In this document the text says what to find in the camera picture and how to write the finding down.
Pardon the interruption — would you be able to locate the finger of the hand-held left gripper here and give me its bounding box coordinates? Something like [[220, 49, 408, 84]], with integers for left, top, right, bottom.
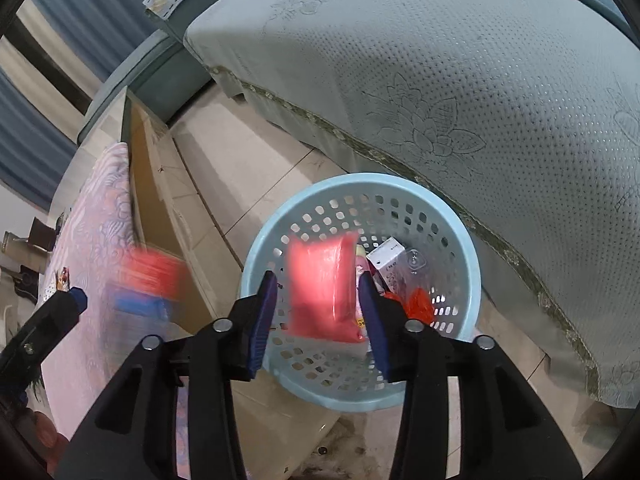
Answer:
[[0, 287, 88, 387]]

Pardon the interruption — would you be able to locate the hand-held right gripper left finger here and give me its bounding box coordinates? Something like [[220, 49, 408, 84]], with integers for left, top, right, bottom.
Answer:
[[55, 270, 279, 480]]

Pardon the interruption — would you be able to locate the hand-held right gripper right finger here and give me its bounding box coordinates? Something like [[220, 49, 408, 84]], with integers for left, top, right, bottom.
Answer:
[[356, 271, 583, 480]]

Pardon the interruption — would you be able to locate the red plastic bag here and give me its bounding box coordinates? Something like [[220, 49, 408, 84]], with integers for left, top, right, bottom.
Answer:
[[384, 287, 435, 325]]

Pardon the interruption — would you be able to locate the white cardboard box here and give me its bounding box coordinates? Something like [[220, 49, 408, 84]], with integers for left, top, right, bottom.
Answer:
[[366, 239, 407, 293]]

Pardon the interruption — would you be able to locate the pink plastic packet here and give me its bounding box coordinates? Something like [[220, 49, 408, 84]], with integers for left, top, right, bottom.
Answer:
[[286, 232, 365, 343]]

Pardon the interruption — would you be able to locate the clear plastic lid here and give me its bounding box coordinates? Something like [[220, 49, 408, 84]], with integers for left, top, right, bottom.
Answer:
[[402, 247, 429, 276]]

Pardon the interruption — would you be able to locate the red and blue carton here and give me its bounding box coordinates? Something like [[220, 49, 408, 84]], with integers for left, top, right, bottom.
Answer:
[[112, 250, 187, 326]]

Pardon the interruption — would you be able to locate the light blue plastic basket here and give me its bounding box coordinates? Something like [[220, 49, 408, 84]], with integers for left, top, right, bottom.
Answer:
[[239, 172, 483, 413]]

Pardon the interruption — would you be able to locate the black car key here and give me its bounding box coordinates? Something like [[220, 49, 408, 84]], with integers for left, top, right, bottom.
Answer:
[[15, 267, 40, 304]]

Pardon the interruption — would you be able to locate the pink printed blanket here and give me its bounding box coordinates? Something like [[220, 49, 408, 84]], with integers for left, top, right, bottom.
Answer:
[[40, 142, 201, 480]]

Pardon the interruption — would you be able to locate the white coffee table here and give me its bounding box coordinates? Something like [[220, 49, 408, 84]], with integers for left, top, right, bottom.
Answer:
[[52, 87, 346, 480]]

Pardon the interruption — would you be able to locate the blue curtain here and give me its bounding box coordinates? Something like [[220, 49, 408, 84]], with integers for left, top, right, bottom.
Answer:
[[30, 0, 168, 81], [0, 67, 77, 211]]

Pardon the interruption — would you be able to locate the white curtain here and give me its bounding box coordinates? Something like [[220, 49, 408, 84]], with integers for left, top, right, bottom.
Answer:
[[0, 35, 87, 147], [20, 0, 118, 108]]

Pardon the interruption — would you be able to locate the blue sofa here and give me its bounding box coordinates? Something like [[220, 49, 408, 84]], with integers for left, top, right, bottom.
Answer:
[[77, 0, 640, 408]]

